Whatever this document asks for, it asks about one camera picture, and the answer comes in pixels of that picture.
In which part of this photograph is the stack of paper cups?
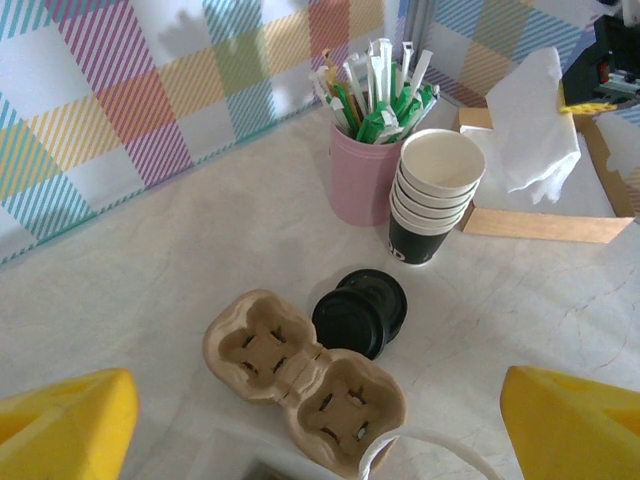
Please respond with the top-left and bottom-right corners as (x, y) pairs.
(387, 128), (487, 267)

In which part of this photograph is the white paper bag with handles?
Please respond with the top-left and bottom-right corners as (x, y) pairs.
(214, 427), (501, 480)

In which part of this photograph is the pink cylindrical holder cup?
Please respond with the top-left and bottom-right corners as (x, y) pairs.
(328, 122), (409, 227)

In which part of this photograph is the brown cardboard napkin tray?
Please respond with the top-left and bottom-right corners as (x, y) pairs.
(453, 107), (640, 245)

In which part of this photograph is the brown pulp cup carrier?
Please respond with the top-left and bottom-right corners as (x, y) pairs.
(202, 288), (407, 471)

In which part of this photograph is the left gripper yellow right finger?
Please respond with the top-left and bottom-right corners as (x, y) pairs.
(499, 364), (640, 480)

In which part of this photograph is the plaid patterned backdrop panel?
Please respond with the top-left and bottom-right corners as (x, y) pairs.
(0, 0), (416, 266)
(430, 0), (599, 109)

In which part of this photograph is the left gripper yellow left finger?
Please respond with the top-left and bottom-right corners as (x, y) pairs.
(0, 368), (140, 480)

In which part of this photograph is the stack of black cup lids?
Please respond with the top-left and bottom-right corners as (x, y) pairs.
(312, 268), (409, 361)

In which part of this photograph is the wooden stirrer stick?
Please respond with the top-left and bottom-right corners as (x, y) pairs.
(347, 89), (369, 136)
(322, 48), (362, 135)

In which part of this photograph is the green white wrapped stick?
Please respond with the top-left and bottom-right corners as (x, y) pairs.
(308, 69), (351, 131)
(368, 38), (395, 112)
(408, 48), (435, 101)
(357, 101), (401, 144)

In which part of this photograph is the single white paper napkin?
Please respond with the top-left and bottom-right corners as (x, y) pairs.
(485, 47), (584, 206)

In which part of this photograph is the aluminium frame post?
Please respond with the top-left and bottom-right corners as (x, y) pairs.
(407, 0), (437, 104)

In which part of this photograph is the stack of white napkins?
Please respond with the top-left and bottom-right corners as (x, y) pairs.
(459, 119), (626, 219)

